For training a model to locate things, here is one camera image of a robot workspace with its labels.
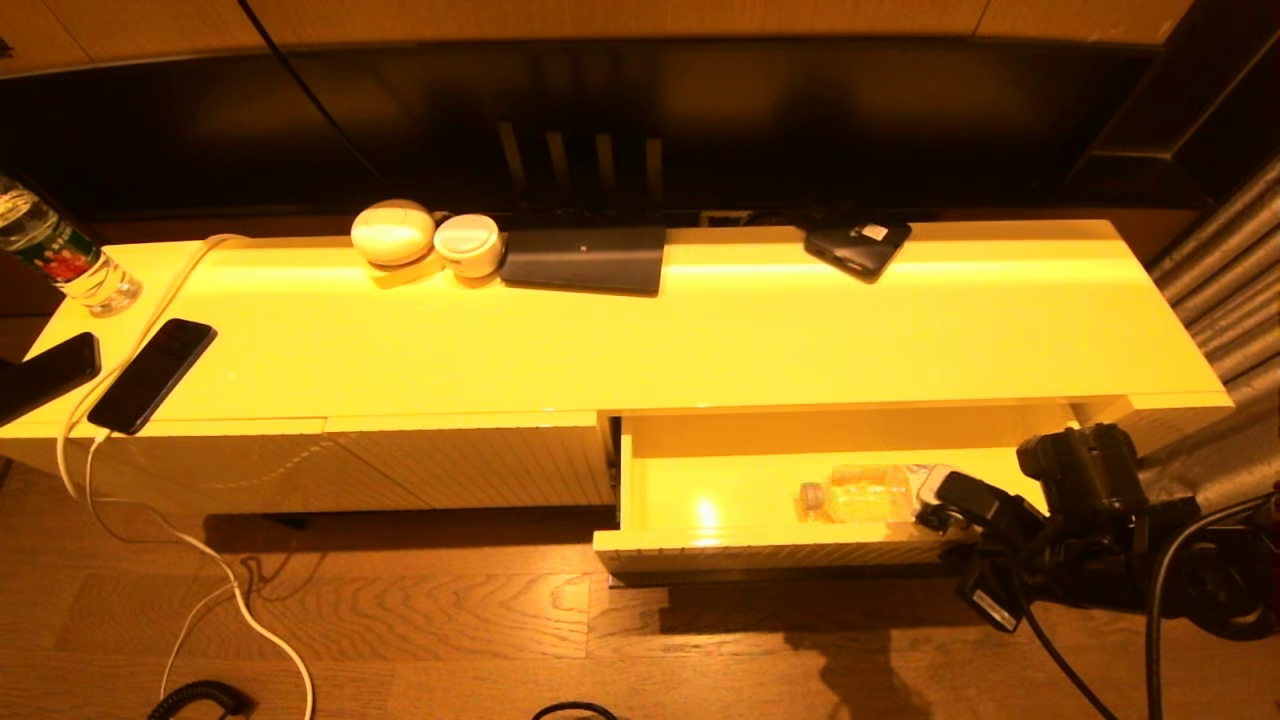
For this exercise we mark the black television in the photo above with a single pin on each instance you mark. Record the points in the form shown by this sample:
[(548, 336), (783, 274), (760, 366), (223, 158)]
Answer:
[(400, 120)]

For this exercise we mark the dark grey router with antennas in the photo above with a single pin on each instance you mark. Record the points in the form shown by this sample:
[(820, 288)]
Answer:
[(585, 260)]

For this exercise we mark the water bottle with colourful label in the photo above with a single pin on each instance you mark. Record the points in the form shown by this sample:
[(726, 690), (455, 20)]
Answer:
[(68, 263)]

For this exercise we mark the grey pleated curtain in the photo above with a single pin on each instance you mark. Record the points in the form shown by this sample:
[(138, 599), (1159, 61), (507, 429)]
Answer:
[(1230, 270)]

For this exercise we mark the white oval device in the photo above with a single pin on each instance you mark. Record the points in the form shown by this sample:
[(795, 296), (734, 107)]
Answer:
[(392, 233)]

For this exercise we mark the white round jar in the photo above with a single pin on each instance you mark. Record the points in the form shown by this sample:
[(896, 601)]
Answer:
[(467, 244)]

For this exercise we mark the black smartphone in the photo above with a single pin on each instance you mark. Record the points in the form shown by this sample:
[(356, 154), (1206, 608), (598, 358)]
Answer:
[(43, 377), (148, 377)]

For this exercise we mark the black device with white sticker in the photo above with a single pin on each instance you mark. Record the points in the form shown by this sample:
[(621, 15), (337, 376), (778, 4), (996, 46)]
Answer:
[(857, 253)]

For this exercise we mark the white low tv cabinet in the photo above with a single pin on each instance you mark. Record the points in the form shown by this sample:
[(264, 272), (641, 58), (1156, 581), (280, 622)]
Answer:
[(450, 340)]

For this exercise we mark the cream white ribbed drawer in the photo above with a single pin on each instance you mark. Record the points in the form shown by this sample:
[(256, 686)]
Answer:
[(700, 490)]

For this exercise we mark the black box with white label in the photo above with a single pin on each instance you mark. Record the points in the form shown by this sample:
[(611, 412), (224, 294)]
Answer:
[(990, 603)]

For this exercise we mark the clear bottle with white cap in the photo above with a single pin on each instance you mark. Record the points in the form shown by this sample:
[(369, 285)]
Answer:
[(860, 495)]

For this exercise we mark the dark wooden wall cabinet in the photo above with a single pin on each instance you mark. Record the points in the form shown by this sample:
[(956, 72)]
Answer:
[(1200, 100)]

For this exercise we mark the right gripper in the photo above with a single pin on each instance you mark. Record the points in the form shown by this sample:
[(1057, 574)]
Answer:
[(1010, 530)]

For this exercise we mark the wall socket plate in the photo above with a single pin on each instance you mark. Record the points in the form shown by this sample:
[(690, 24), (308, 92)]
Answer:
[(722, 218)]

